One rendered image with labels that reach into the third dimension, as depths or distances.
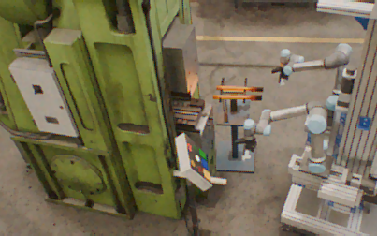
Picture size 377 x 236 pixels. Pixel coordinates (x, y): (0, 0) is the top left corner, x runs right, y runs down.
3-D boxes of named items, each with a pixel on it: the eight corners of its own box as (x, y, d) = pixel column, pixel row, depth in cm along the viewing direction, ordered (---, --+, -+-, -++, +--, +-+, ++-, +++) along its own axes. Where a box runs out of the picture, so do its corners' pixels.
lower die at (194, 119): (201, 114, 363) (200, 107, 358) (195, 130, 350) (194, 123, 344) (156, 108, 375) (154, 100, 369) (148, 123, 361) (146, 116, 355)
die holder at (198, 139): (215, 139, 403) (212, 104, 371) (204, 169, 377) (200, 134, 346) (160, 130, 418) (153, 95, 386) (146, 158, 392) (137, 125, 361)
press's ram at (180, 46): (202, 62, 341) (197, 18, 313) (188, 93, 315) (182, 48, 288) (153, 57, 352) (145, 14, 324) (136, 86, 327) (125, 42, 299)
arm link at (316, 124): (326, 161, 313) (327, 106, 277) (325, 176, 303) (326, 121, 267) (310, 159, 318) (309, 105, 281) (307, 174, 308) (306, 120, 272)
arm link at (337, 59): (342, 72, 314) (285, 78, 349) (348, 64, 321) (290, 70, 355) (338, 58, 309) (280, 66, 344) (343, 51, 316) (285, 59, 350)
